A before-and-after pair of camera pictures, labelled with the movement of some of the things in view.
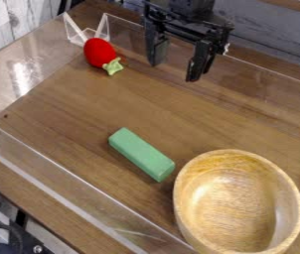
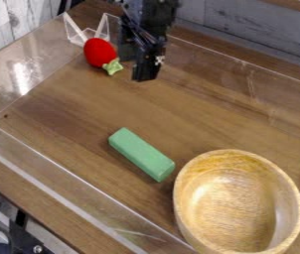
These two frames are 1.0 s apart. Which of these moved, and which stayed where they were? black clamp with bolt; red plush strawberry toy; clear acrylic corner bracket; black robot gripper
Moved: black robot gripper
Stayed: black clamp with bolt; red plush strawberry toy; clear acrylic corner bracket
